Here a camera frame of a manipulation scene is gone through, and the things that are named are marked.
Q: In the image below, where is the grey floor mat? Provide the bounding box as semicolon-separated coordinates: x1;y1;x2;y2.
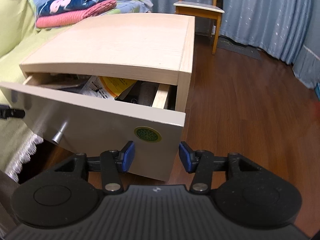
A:
217;36;261;61

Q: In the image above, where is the yellow white booklet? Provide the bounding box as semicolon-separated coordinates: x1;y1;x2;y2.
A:
80;76;137;100

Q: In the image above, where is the pink folded blanket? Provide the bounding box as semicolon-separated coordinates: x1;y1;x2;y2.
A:
35;0;117;29

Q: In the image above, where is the beige wooden nightstand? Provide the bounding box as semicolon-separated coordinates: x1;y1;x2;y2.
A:
19;12;196;183

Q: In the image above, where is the upper beige drawer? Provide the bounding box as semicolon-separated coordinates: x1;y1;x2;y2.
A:
1;79;185;181

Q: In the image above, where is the blue star curtain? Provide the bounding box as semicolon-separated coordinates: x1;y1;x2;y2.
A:
151;0;319;88

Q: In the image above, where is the round green sticker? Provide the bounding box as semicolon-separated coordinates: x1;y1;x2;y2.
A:
134;126;162;142

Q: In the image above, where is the navy patterned folded blanket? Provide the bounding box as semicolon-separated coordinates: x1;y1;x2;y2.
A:
37;0;106;17

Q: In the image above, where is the light green sofa cover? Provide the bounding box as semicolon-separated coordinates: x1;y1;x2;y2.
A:
0;0;66;181

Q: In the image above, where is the wooden white chair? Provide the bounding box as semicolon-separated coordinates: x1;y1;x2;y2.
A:
174;0;225;55

